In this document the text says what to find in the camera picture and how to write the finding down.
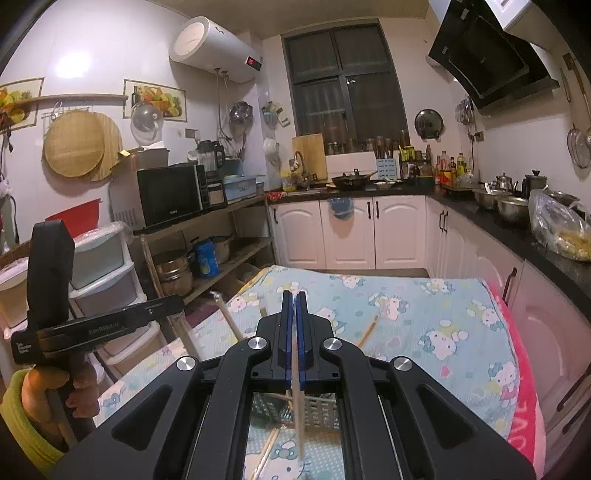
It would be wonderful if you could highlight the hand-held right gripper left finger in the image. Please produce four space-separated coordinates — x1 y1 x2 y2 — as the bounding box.
51 291 296 480

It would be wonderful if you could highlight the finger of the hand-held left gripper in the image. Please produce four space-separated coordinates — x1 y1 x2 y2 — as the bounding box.
133 295 186 326

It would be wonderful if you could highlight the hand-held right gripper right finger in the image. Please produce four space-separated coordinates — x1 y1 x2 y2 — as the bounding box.
295 291 536 480

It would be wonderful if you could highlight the green plastic utensil holder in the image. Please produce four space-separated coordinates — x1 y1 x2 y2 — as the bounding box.
252 394 340 432

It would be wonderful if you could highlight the plastic-wrapped chopstick pair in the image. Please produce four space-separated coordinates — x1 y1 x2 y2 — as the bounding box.
290 295 306 464

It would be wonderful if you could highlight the bunch of wooden chopsticks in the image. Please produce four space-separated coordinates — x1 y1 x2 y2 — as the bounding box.
210 292 380 480

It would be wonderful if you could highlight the person's left forearm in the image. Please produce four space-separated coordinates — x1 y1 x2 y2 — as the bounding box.
0 369 63 468

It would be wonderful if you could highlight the person's left hand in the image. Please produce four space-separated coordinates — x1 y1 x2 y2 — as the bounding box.
21 364 100 443

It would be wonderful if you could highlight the large steel stockpot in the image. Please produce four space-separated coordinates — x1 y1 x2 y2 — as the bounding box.
152 251 195 296

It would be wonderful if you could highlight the white plastic drawer unit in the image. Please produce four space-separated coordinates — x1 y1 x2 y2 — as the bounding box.
69 220 162 374

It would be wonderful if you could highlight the blue can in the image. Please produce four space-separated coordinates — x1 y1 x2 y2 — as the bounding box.
194 237 220 278

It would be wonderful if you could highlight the red plastic basin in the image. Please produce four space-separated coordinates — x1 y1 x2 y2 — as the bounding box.
45 199 101 229

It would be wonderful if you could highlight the wooden storage rack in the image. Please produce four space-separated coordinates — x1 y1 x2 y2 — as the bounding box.
139 196 278 305

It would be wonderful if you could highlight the black microwave oven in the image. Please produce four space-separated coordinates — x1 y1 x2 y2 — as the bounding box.
111 164 208 232

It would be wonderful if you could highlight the cartoon cat printed blanket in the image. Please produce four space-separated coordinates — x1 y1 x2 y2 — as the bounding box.
95 265 522 480

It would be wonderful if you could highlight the round bamboo tray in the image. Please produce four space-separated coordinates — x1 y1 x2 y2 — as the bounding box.
44 111 106 178

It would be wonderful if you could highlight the light blue box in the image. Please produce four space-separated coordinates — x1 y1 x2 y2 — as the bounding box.
223 174 258 201

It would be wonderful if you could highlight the round wooden board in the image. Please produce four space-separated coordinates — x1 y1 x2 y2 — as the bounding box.
90 112 124 182

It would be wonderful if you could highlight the grey metal container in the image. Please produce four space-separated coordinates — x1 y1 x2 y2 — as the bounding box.
117 148 171 171

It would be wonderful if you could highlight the blue hanging plastic basket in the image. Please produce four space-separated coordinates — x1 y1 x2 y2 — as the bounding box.
329 196 354 220

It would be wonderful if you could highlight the blender jug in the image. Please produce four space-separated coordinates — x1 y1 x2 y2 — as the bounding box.
196 140 227 174

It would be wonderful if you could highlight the black wok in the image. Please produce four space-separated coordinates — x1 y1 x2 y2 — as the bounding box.
330 170 377 190

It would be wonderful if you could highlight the glass pot lid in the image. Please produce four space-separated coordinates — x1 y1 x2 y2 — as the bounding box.
130 102 164 143

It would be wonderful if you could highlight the rectangular wooden cutting board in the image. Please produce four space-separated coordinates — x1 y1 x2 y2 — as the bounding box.
292 133 328 178

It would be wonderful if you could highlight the hanging steel pan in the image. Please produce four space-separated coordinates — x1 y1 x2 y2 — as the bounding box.
229 102 254 125

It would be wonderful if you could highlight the pink towel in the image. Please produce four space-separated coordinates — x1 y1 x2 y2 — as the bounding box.
485 279 555 467

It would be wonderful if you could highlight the row of seasoning bottles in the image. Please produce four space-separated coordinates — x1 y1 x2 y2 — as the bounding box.
431 150 476 188

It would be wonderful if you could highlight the steel basin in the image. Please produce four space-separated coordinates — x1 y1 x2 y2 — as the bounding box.
496 196 530 223

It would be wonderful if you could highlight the dark pot lid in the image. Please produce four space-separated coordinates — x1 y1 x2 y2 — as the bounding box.
414 108 445 139

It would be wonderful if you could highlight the white water heater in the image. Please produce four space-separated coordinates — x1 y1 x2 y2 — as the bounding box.
169 16 263 85

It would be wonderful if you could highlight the dark framed window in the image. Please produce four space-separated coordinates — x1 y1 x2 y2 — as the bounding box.
283 23 411 144

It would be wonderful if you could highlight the clear plastic bag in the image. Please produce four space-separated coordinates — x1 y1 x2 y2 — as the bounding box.
529 188 591 261

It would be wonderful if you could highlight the metal mesh strainer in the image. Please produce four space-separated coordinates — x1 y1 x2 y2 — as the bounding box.
567 124 591 169

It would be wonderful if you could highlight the black range hood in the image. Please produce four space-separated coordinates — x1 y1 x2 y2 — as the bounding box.
427 0 561 114

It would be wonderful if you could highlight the fruit wall poster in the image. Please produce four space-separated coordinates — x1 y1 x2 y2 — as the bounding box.
0 78 44 127
123 79 188 123

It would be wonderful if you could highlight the white wall cabinet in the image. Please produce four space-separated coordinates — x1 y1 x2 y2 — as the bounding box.
503 0 555 33

